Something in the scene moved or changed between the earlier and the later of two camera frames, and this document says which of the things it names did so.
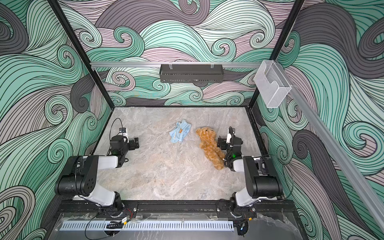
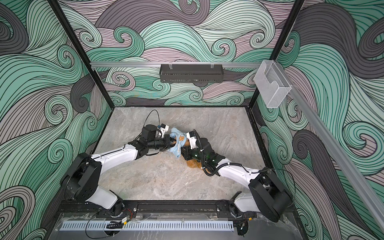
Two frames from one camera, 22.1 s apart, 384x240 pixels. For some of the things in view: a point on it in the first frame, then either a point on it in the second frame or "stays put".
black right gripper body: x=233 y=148 → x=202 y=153
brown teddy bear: x=211 y=148 → x=193 y=163
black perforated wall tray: x=191 y=73 stays put
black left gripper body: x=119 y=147 → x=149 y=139
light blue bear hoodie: x=182 y=130 → x=180 y=138
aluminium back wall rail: x=174 y=64 stays put
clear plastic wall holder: x=273 y=83 stays put
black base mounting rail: x=176 y=208 stays put
